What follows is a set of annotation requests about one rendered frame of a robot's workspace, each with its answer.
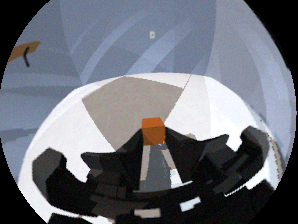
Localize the small orange block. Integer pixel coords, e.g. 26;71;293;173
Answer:
141;117;165;145

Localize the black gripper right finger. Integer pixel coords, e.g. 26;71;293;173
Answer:
165;127;230;183

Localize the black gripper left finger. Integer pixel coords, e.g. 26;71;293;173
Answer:
81;129;144;190

